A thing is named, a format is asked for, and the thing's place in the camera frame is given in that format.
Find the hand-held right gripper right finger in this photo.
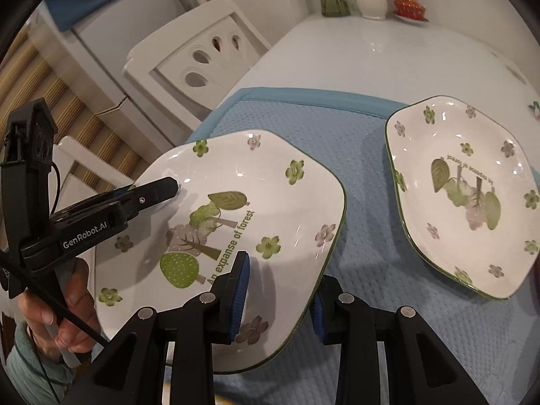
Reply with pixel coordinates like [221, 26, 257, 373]
[310, 276, 482, 405]

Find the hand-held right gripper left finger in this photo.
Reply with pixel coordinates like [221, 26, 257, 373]
[63, 251, 251, 405]

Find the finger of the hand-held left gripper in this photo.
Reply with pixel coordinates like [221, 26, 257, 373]
[95, 185, 138, 204]
[109, 176, 181, 221]

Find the white floral plate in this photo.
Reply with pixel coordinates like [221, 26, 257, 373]
[93, 130, 347, 368]
[385, 95, 540, 301]

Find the person's left forearm teal sleeve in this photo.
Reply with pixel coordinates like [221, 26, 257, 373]
[5, 320, 77, 405]

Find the person's left hand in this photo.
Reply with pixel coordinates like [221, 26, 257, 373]
[17, 257, 104, 366]

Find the white wooden chair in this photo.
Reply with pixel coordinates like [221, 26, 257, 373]
[54, 135, 141, 264]
[122, 0, 271, 144]

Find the light blue table mat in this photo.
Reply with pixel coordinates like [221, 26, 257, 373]
[164, 87, 536, 405]

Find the white refrigerator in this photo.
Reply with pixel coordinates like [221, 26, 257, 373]
[42, 0, 220, 148]

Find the black cable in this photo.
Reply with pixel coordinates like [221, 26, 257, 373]
[0, 257, 109, 347]

